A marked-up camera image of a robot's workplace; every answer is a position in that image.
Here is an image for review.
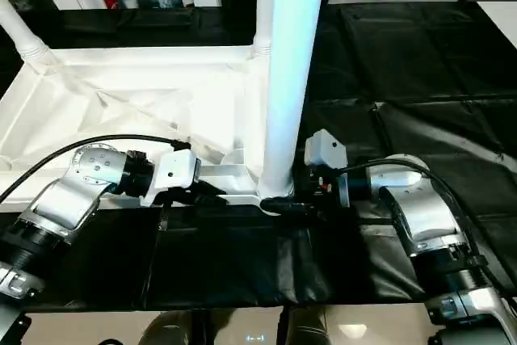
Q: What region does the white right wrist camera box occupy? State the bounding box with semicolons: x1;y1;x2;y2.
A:
304;128;351;209

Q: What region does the white flat board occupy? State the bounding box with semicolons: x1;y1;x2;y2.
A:
475;0;517;50

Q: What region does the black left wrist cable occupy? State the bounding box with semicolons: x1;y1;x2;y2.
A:
0;133;191;205

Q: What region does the black padded work mat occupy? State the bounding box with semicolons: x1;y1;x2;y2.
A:
0;0;517;313

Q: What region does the white plastic table top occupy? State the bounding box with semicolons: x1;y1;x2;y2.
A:
0;44;309;217

